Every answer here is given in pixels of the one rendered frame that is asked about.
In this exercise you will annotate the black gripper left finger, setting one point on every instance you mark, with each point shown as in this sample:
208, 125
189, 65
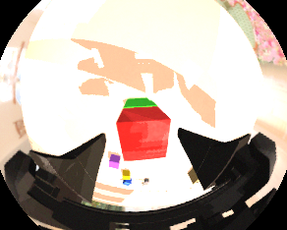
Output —
78, 168

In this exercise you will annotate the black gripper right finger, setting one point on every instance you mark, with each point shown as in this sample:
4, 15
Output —
209, 156

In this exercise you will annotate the small blue block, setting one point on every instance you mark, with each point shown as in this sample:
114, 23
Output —
127, 182

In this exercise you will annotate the red block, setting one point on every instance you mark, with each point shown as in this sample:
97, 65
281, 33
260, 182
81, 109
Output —
143, 133

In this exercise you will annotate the small purple block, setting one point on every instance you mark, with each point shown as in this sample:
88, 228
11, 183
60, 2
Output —
114, 161

